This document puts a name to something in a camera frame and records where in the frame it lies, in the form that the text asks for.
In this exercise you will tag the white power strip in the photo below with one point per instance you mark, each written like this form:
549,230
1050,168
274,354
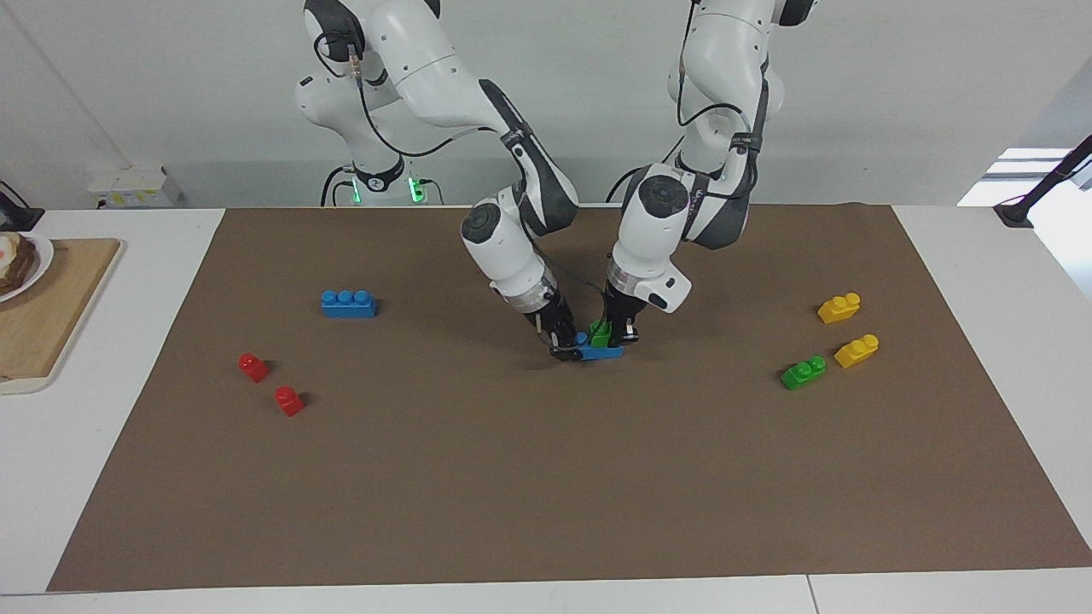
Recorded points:
132,189

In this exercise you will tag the yellow two-stud toy block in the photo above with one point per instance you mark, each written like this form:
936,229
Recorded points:
856,351
839,309

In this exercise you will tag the red one-stud toy block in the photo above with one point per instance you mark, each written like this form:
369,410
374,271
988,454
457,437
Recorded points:
252,368
289,402

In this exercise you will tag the wooden cutting board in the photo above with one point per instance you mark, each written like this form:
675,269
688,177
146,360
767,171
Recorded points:
51,324

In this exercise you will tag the toast sandwich food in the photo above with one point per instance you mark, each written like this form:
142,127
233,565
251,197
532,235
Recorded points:
15,263

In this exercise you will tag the white plate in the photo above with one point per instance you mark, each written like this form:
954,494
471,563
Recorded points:
45,256

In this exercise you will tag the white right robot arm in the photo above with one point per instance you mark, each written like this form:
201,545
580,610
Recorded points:
426,60

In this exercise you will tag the brown table mat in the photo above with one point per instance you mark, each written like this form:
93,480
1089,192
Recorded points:
512,477

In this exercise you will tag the black stand with base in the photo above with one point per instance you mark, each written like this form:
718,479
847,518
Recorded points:
1013,213

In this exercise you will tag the blue three-stud toy block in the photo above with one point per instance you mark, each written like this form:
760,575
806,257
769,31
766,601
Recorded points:
348,307
601,353

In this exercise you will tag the green two-stud toy block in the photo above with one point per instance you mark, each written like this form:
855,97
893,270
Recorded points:
803,374
601,338

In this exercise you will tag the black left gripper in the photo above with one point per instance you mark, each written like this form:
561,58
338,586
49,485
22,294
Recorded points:
623,309

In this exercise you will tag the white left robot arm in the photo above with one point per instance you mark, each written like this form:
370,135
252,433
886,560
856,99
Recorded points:
657,247

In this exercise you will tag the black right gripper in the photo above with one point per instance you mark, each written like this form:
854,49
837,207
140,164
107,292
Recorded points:
554,322

